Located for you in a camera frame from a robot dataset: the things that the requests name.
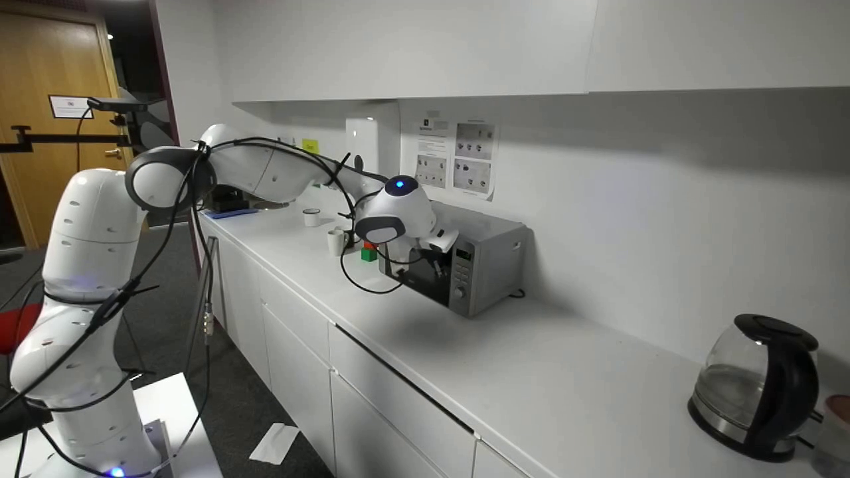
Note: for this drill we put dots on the glass electric kettle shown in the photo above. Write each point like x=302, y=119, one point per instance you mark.
x=759, y=385

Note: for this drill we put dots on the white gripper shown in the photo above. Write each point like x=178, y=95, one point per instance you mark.
x=437, y=243

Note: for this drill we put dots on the silver microwave oven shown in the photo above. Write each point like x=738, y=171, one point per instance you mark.
x=485, y=265

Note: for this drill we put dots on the white cabinet drawer fronts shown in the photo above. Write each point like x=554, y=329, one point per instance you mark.
x=298, y=325

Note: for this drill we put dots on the white paper sheet on floor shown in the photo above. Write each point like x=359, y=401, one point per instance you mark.
x=275, y=443

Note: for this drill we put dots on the wooden door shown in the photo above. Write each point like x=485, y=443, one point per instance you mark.
x=52, y=62

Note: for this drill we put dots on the wall socket panel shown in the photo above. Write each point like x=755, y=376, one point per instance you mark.
x=455, y=155

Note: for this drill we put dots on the white cup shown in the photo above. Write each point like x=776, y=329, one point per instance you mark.
x=313, y=216

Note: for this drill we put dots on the white upper wall cabinets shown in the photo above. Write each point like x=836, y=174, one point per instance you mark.
x=448, y=49

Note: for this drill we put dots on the red and green blocks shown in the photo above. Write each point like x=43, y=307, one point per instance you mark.
x=367, y=253

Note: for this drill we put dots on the black camera on stand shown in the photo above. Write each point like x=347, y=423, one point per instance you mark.
x=123, y=113

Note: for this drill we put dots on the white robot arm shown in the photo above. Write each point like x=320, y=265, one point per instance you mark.
x=89, y=273

